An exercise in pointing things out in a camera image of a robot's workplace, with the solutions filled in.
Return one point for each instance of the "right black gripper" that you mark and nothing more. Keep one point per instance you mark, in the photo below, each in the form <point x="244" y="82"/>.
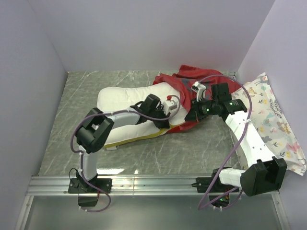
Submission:
<point x="195" y="112"/>

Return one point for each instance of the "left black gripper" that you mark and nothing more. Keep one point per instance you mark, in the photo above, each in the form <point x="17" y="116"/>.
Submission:
<point x="163" y="123"/>

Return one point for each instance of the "red pillowcase grey print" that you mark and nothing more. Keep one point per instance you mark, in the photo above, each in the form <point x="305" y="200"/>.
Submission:
<point x="183" y="81"/>

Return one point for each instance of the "white pillow yellow edge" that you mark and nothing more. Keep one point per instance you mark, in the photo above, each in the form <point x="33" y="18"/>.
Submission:
<point x="117" y="98"/>

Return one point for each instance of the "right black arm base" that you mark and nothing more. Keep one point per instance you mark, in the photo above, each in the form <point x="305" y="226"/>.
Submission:
<point x="202" y="183"/>

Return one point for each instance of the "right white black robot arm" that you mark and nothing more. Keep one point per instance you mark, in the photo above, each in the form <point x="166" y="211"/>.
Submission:
<point x="265" y="172"/>

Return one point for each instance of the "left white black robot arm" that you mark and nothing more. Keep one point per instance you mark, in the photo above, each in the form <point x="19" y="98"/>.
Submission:
<point x="92" y="132"/>

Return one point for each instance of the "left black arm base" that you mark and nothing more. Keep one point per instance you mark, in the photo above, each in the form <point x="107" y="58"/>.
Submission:
<point x="89" y="191"/>

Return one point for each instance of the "floral patterned white pillow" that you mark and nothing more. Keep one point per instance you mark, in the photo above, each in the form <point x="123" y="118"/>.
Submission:
<point x="271" y="124"/>

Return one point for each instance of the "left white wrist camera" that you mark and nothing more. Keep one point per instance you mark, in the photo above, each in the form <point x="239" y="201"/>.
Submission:
<point x="169" y="105"/>

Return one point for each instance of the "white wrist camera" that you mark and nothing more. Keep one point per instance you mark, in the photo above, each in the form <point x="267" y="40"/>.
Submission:
<point x="169" y="105"/>
<point x="199" y="89"/>

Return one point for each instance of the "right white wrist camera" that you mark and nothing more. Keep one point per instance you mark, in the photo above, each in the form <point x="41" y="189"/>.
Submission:
<point x="199" y="89"/>

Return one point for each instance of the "aluminium mounting rail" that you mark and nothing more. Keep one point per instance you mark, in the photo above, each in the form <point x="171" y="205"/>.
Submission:
<point x="163" y="202"/>

